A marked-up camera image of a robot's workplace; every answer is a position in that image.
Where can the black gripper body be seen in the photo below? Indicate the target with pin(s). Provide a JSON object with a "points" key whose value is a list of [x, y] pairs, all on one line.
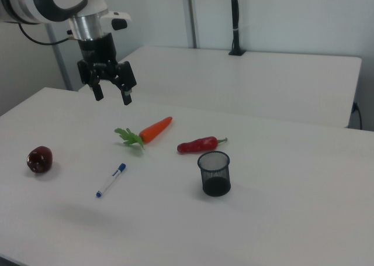
{"points": [[97, 51]]}

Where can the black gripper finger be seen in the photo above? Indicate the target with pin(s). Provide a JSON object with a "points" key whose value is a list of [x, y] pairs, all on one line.
{"points": [[127, 79], [97, 92]]}

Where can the white marker with blue cap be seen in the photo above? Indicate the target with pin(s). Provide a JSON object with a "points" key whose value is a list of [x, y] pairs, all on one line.
{"points": [[111, 180]]}

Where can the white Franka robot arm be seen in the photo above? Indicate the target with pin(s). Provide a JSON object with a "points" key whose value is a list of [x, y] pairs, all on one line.
{"points": [[44, 3]]}

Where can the orange toy carrot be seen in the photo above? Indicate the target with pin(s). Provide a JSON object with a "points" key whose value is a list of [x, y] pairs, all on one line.
{"points": [[155, 129]]}

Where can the dark red toy apple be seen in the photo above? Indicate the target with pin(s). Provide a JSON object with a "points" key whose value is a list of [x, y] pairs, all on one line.
{"points": [[40, 160]]}

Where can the red toy chili pepper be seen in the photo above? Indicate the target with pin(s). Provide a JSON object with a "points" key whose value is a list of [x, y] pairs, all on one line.
{"points": [[198, 144]]}

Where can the black pole with base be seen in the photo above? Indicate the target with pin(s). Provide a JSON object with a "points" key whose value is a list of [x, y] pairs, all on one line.
{"points": [[235, 20]]}

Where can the black mesh pen cup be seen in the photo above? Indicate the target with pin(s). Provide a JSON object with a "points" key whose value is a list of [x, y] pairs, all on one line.
{"points": [[215, 178]]}

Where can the grey partition frame post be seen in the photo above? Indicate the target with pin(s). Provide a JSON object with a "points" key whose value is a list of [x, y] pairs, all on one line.
{"points": [[191, 14]]}

